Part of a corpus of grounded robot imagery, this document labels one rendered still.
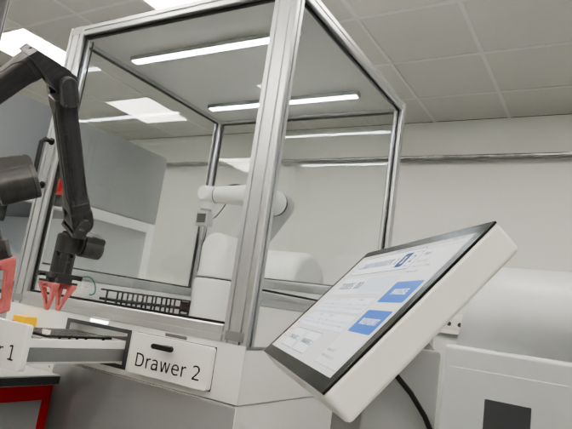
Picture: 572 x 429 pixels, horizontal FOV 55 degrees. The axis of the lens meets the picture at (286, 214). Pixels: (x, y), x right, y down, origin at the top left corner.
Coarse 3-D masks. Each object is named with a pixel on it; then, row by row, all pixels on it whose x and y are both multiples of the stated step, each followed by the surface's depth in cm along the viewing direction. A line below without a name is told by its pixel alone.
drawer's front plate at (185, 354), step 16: (144, 336) 154; (144, 352) 152; (160, 352) 149; (176, 352) 146; (192, 352) 144; (208, 352) 141; (128, 368) 154; (144, 368) 151; (160, 368) 148; (176, 368) 145; (192, 368) 143; (208, 368) 140; (192, 384) 141; (208, 384) 140
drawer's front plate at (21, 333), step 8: (0, 320) 136; (8, 320) 136; (0, 328) 136; (8, 328) 134; (16, 328) 132; (24, 328) 131; (32, 328) 132; (0, 336) 135; (8, 336) 133; (16, 336) 132; (24, 336) 130; (0, 344) 134; (8, 344) 133; (16, 344) 131; (24, 344) 130; (0, 352) 133; (8, 352) 132; (16, 352) 130; (24, 352) 130; (0, 360) 133; (8, 360) 131; (16, 360) 130; (24, 360) 130; (8, 368) 131; (16, 368) 129; (24, 368) 130
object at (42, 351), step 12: (36, 336) 161; (36, 348) 134; (48, 348) 137; (60, 348) 140; (72, 348) 143; (84, 348) 147; (96, 348) 150; (108, 348) 154; (120, 348) 158; (36, 360) 134; (48, 360) 137; (60, 360) 140; (72, 360) 144; (84, 360) 147; (96, 360) 150; (108, 360) 154; (120, 360) 157
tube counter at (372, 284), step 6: (378, 276) 92; (384, 276) 89; (390, 276) 86; (396, 276) 83; (360, 282) 99; (366, 282) 95; (372, 282) 92; (378, 282) 88; (384, 282) 85; (390, 282) 83; (354, 288) 98; (360, 288) 94; (366, 288) 91; (372, 288) 88; (378, 288) 85; (384, 288) 82
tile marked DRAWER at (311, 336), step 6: (312, 330) 94; (306, 336) 93; (312, 336) 90; (318, 336) 87; (300, 342) 93; (306, 342) 90; (312, 342) 86; (294, 348) 93; (300, 348) 89; (306, 348) 86
